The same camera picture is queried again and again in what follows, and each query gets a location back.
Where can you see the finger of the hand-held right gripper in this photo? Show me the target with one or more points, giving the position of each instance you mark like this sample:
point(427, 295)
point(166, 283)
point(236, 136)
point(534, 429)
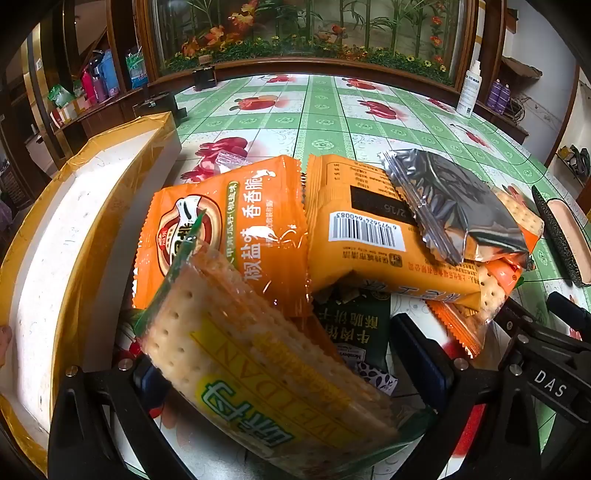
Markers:
point(570, 310)
point(524, 330)

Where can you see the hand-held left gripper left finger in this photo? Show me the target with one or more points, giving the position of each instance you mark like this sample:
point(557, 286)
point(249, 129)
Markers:
point(150, 385)

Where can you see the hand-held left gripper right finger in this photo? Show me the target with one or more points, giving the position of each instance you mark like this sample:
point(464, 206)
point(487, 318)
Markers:
point(434, 369)

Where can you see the dark green biscuit packet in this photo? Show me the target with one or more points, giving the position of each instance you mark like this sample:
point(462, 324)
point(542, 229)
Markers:
point(351, 332)

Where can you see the green cracker packet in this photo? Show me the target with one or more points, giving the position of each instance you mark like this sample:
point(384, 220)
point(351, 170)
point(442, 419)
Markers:
point(240, 350)

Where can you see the white foam box yellow tape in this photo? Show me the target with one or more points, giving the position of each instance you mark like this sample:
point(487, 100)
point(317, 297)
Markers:
point(55, 258)

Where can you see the orange seed snack packet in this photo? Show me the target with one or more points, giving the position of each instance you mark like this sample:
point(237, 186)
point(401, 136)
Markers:
point(258, 230)

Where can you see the orange cracker packet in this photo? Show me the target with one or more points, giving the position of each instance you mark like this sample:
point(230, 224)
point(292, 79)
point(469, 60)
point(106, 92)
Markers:
point(494, 290)

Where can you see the black and white candy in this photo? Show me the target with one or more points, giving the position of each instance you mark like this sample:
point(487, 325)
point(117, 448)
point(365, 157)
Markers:
point(376, 377)

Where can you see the brown sponge brush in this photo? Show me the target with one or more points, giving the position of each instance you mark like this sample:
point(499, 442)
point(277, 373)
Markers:
point(561, 230)

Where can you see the orange barcode snack packet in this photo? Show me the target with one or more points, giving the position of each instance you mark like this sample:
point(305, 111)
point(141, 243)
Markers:
point(369, 249)

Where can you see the silver foil snack packet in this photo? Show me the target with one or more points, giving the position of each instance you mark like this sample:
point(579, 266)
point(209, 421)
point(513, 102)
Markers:
point(457, 203)

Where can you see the wooden side cabinet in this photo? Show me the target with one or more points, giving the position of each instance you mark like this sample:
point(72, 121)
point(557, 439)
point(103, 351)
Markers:
point(501, 122)

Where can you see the purple bottle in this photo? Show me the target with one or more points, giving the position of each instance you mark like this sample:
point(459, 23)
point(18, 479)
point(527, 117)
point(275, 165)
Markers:
point(506, 96)
point(495, 94)

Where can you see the white spray bottle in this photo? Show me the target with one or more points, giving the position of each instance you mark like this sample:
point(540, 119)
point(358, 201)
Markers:
point(468, 92)

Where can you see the wooden shelf unit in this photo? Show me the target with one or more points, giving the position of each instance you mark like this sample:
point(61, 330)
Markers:
point(115, 115)

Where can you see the green fruit-print tablecloth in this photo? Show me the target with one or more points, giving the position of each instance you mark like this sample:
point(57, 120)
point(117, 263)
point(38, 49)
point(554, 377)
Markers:
point(323, 120)

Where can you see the small black box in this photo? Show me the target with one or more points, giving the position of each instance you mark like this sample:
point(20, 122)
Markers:
point(204, 78)

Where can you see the blue packet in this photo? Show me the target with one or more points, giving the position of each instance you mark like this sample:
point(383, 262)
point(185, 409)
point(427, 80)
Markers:
point(110, 74)

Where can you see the teal packet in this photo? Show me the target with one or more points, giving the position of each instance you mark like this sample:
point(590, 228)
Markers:
point(137, 67)

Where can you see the wooden flower display cabinet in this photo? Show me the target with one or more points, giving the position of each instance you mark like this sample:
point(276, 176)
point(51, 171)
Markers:
point(300, 32)

